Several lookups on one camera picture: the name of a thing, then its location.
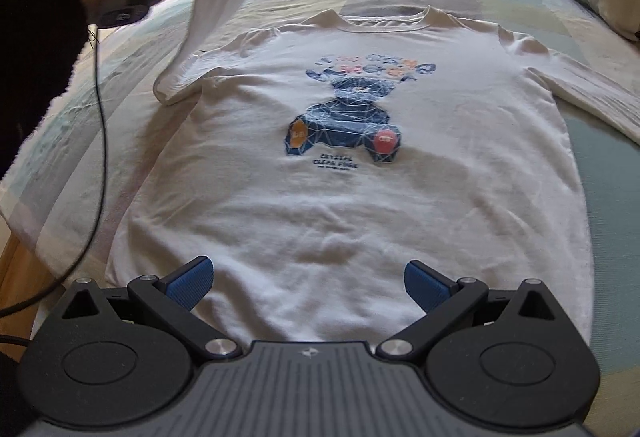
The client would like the person's left forearm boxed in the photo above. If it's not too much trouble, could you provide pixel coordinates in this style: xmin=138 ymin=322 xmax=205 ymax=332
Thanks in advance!
xmin=0 ymin=0 xmax=104 ymax=199

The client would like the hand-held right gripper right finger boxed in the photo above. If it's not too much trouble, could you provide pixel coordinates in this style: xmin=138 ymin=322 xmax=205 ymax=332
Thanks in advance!
xmin=375 ymin=259 xmax=559 ymax=363

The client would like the white printed t-shirt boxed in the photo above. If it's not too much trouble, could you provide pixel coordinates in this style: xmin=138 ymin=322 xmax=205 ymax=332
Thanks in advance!
xmin=104 ymin=0 xmax=640 ymax=354

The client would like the wooden bed frame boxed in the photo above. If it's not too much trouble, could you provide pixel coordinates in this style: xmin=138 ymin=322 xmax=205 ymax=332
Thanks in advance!
xmin=0 ymin=236 xmax=67 ymax=344

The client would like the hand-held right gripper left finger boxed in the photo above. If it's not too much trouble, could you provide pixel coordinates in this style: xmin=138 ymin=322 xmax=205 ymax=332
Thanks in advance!
xmin=61 ymin=255 xmax=244 ymax=363

